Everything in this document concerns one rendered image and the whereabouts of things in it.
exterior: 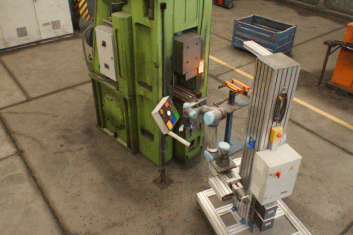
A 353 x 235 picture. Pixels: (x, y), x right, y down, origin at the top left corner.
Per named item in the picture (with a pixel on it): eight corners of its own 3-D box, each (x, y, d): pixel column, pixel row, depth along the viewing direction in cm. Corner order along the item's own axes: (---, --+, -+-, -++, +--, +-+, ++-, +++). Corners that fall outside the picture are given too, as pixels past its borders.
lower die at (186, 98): (195, 99, 420) (196, 94, 416) (185, 106, 408) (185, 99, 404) (172, 87, 445) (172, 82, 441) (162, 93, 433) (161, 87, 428)
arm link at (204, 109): (231, 105, 306) (203, 103, 350) (221, 108, 301) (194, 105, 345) (234, 117, 308) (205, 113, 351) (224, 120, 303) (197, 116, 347)
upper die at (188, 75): (196, 75, 401) (197, 68, 396) (185, 81, 389) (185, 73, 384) (172, 64, 426) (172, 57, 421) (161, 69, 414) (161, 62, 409)
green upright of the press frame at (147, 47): (173, 158, 462) (174, -10, 339) (159, 167, 446) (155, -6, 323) (152, 143, 488) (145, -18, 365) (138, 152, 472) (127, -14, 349)
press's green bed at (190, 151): (203, 151, 474) (204, 125, 449) (184, 164, 452) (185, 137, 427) (175, 134, 507) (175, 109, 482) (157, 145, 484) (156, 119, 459)
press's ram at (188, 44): (204, 64, 404) (206, 33, 383) (182, 75, 381) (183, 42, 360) (179, 54, 429) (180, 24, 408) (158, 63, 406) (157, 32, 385)
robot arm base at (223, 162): (232, 164, 335) (233, 157, 329) (219, 168, 330) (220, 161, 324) (225, 155, 346) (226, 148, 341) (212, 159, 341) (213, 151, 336)
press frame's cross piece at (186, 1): (198, 25, 389) (200, -16, 364) (173, 34, 364) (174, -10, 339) (172, 17, 415) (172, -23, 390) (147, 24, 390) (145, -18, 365)
